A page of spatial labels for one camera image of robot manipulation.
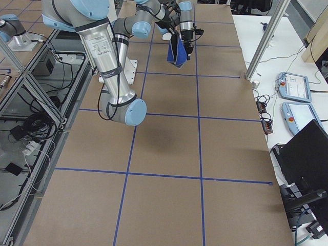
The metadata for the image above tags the aluminium frame post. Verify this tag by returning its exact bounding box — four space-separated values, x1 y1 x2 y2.
245 0 290 80

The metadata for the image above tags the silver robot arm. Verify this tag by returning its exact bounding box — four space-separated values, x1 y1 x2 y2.
179 1 194 48
42 1 174 126

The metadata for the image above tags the blue and grey towel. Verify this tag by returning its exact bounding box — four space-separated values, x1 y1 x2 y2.
167 34 187 69

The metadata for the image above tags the small metal cylinder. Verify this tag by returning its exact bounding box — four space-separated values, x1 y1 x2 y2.
252 80 260 89

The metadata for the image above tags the lower blue teach pendant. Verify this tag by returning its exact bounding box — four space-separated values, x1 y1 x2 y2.
281 102 322 135

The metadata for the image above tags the blue teach pendant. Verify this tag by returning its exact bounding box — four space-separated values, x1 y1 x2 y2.
276 72 312 103
281 102 322 135

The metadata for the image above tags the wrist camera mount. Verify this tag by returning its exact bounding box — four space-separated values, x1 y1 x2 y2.
193 28 204 36

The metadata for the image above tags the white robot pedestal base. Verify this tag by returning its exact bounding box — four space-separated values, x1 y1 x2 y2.
124 56 138 85

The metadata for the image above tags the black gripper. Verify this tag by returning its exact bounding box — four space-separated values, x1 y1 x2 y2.
180 28 194 48
160 2 180 32

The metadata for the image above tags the aluminium frame shelving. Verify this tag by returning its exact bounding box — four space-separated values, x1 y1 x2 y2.
0 38 71 246

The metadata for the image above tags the upper blue teach pendant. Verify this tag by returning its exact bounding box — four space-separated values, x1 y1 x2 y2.
276 72 312 103

